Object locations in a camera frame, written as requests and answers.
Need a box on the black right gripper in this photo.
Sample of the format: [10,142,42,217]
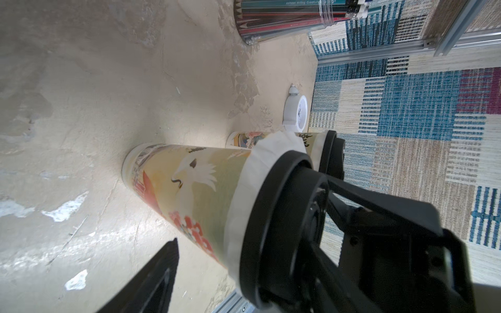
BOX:
[297,173,476,312]

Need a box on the red patterned paper cup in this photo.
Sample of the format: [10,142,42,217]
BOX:
[121,143,251,268]

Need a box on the metal straw holder cup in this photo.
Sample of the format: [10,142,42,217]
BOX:
[233,0,371,45]

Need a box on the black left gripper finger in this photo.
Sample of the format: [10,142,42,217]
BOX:
[99,239,180,312]

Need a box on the translucent leak-proof paper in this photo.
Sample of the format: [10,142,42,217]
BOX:
[223,148,287,290]

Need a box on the black cup lid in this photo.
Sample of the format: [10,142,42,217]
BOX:
[239,151,329,312]
[318,130,346,180]

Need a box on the beige patterned paper cup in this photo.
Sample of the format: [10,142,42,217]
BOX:
[225,131,327,170]

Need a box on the white round clock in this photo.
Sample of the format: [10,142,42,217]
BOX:
[283,84,308,133]

